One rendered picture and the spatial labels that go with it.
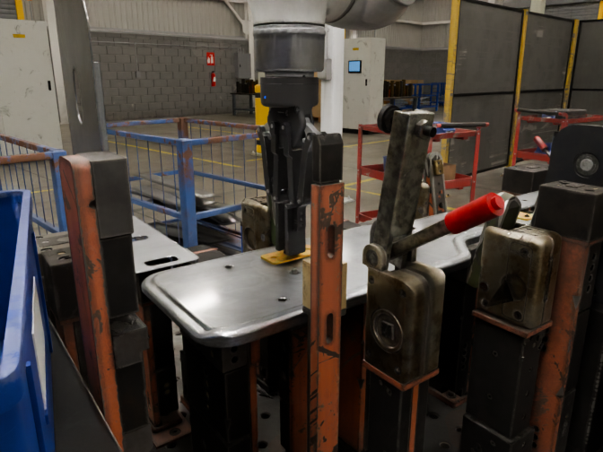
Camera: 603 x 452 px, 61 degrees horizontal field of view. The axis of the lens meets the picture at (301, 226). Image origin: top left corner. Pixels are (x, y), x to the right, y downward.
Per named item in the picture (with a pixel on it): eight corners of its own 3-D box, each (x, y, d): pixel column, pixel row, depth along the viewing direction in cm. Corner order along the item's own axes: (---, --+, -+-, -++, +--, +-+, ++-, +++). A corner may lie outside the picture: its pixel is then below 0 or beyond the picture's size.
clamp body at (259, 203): (273, 358, 103) (269, 190, 93) (307, 385, 94) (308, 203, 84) (233, 372, 98) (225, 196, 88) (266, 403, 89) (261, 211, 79)
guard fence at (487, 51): (552, 160, 779) (572, 20, 722) (561, 160, 769) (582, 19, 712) (432, 196, 546) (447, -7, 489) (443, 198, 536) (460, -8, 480)
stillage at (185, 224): (93, 263, 352) (75, 124, 325) (190, 238, 407) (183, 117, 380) (193, 318, 272) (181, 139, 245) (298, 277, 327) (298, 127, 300)
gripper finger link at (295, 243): (301, 202, 70) (305, 203, 70) (302, 250, 72) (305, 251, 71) (284, 205, 68) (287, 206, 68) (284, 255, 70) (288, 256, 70)
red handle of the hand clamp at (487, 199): (395, 241, 58) (509, 186, 45) (401, 259, 57) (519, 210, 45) (367, 248, 55) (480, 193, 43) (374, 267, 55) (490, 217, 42)
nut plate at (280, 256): (307, 246, 76) (307, 238, 76) (323, 252, 73) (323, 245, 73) (258, 257, 71) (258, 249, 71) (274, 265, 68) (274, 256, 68)
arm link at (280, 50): (297, 31, 70) (297, 77, 71) (239, 28, 64) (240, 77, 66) (340, 26, 63) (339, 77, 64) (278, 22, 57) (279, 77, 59)
